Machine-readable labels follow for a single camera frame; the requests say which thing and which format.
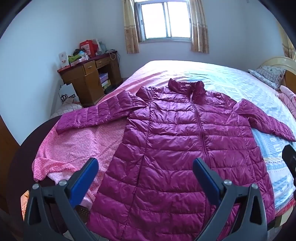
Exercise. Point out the pink and blue bed sheet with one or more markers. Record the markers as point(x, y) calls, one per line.
point(60, 155)

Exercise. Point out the right beige curtain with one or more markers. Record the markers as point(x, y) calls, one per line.
point(200, 41)

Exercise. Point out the magenta puffer jacket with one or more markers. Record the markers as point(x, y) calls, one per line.
point(149, 191)

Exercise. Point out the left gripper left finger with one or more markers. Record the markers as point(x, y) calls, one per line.
point(67, 194)

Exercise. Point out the window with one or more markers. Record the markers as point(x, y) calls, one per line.
point(163, 20)

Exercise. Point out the white paper bag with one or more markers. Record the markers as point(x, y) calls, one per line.
point(67, 91)

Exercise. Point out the white card box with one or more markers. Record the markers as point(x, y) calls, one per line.
point(64, 59)

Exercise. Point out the wooden headboard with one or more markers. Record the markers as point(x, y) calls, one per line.
point(284, 63)

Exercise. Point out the patterned pillow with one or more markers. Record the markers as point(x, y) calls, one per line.
point(271, 76)

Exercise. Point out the left beige curtain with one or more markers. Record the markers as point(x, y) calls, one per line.
point(131, 39)

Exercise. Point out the pink folded blanket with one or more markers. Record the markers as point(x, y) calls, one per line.
point(288, 98)

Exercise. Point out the pink quilted bundle on floor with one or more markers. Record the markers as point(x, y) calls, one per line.
point(68, 105)

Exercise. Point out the green cloth on desk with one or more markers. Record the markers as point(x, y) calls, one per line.
point(74, 58)

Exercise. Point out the stacked boxes in desk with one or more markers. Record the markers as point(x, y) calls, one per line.
point(104, 79)

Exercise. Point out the red gift bag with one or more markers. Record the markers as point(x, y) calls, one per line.
point(89, 47)

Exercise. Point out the beige curtain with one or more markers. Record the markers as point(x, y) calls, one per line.
point(131, 39)
point(200, 41)

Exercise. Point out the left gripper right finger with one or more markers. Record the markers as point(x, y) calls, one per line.
point(250, 222)

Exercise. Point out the wooden desk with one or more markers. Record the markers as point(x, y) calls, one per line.
point(85, 77)

